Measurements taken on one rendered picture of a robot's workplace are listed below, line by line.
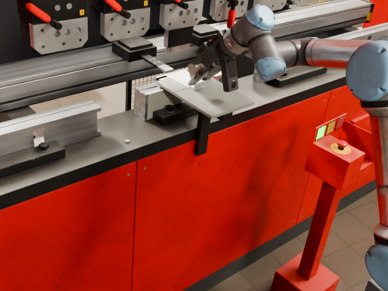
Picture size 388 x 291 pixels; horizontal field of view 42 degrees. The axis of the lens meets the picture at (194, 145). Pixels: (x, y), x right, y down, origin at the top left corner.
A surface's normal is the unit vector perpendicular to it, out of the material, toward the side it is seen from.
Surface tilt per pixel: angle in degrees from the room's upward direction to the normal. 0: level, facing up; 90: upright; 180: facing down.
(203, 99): 0
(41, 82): 90
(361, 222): 0
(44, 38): 90
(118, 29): 90
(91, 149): 0
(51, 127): 90
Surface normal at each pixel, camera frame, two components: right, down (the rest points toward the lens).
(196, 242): 0.64, 0.46
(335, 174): -0.73, 0.30
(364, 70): -0.86, 0.07
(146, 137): 0.10, -0.84
